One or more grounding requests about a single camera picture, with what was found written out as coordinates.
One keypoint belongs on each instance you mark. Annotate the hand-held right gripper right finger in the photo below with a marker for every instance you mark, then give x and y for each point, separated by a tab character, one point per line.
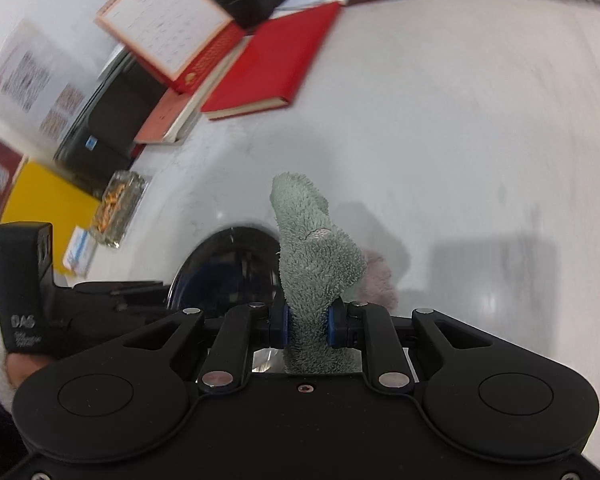
332	330

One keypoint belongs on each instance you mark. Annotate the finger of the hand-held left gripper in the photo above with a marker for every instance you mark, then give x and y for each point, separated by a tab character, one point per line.
130	287

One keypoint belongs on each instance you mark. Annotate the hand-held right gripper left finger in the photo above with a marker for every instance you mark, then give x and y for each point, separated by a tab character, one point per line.
285	330

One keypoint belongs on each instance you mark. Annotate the pink and green fluffy cloth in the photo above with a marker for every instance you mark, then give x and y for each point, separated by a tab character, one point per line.
310	260

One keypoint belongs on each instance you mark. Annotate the steel bowl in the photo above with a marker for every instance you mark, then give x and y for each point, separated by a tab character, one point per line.
220	260

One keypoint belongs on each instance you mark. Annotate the person's left hand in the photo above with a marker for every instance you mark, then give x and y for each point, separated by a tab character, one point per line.
25	367

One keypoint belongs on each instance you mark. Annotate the blue white small box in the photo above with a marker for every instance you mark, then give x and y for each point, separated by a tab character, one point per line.
79	252

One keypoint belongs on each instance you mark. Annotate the glass ashtray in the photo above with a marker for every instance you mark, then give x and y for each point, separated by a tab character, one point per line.
117	210

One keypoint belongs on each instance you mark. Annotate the yellow folder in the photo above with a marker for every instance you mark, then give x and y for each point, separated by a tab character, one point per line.
45	200

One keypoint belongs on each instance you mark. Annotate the black box with blue sticker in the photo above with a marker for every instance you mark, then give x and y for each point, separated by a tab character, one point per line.
110	120

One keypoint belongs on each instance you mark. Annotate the salmon cover book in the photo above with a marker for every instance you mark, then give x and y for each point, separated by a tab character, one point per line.
165	120

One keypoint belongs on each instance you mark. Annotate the red notebook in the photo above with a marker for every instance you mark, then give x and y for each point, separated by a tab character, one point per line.
275	65

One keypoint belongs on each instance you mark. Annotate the red desk calendar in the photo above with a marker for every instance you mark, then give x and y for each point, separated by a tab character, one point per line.
165	20

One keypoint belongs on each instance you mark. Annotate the wall poster with square codes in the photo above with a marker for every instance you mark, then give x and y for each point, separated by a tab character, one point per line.
25	75

